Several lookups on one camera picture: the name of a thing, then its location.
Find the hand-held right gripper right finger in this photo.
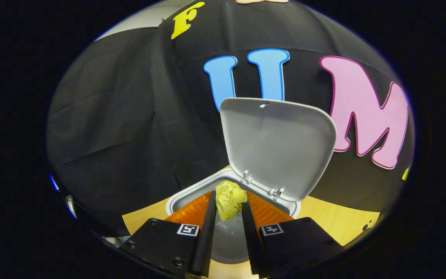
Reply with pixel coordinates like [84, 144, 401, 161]
[241, 191, 344, 278]

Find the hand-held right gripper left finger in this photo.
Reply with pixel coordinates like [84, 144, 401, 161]
[120, 191, 218, 278]

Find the yellow paper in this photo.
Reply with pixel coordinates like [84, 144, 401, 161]
[215, 180, 248, 221]

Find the white desktop garbage bin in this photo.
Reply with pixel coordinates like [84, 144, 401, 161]
[166, 98, 338, 265]

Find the wooden desktop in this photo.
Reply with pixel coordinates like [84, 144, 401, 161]
[122, 196, 381, 279]

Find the black backdrop cloth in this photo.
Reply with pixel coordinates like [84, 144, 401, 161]
[46, 0, 416, 238]

